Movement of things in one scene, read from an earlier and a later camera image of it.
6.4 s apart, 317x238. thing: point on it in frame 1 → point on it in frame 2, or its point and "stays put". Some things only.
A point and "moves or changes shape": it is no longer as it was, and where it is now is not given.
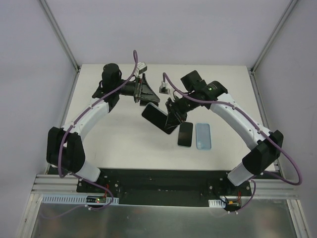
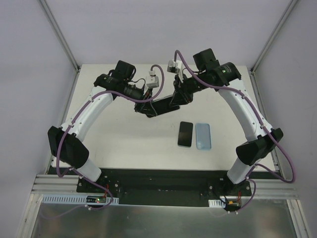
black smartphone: [184, 139] stays put
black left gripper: [137, 89] → [142, 106]
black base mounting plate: [164, 187] stays put
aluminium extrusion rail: [53, 184] stays put
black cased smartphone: [158, 116] moves or changes shape
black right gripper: [176, 112] → [182, 94]
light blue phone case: [203, 136] stays put
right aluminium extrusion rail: [276, 189] stays put
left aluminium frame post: [61, 35] stays put
